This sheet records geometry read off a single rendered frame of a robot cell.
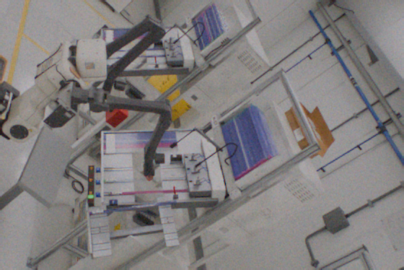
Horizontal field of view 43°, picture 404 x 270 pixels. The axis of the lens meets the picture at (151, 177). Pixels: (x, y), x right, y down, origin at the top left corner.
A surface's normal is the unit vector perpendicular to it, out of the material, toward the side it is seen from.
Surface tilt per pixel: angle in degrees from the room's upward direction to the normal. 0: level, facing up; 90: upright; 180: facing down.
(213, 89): 90
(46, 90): 90
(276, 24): 90
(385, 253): 90
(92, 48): 48
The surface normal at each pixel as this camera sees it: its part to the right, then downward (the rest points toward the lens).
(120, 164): 0.01, -0.71
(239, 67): 0.07, 0.71
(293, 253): -0.69, -0.47
